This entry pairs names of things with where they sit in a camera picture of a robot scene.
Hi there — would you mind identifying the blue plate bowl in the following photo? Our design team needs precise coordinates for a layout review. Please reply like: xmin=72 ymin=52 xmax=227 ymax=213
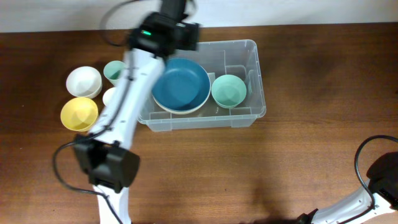
xmin=152 ymin=58 xmax=211 ymax=114

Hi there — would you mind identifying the mint green cup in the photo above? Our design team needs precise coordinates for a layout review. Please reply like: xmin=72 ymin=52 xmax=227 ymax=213
xmin=103 ymin=60 xmax=127 ymax=86

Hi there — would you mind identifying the cream white cup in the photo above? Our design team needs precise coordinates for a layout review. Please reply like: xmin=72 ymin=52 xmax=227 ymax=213
xmin=102 ymin=87 xmax=116 ymax=106

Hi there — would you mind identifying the mint green small bowl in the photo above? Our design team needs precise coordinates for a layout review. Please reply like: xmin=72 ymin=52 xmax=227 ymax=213
xmin=211 ymin=75 xmax=247 ymax=109

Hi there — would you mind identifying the white small bowl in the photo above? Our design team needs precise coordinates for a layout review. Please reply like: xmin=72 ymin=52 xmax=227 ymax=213
xmin=66 ymin=66 xmax=103 ymax=99

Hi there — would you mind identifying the yellow small bowl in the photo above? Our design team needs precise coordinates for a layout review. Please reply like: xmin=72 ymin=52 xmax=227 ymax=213
xmin=60 ymin=97 xmax=99 ymax=132

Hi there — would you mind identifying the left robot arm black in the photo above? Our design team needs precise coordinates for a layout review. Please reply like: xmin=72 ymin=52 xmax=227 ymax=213
xmin=71 ymin=9 xmax=199 ymax=223

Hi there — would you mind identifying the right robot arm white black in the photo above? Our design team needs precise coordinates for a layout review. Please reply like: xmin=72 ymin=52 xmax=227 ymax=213
xmin=295 ymin=152 xmax=397 ymax=224

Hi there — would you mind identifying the white label in container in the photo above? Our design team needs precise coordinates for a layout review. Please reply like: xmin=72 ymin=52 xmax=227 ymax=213
xmin=208 ymin=73 xmax=215 ymax=83

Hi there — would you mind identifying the clear plastic storage container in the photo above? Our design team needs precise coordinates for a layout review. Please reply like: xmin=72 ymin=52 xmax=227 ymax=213
xmin=138 ymin=40 xmax=267 ymax=132

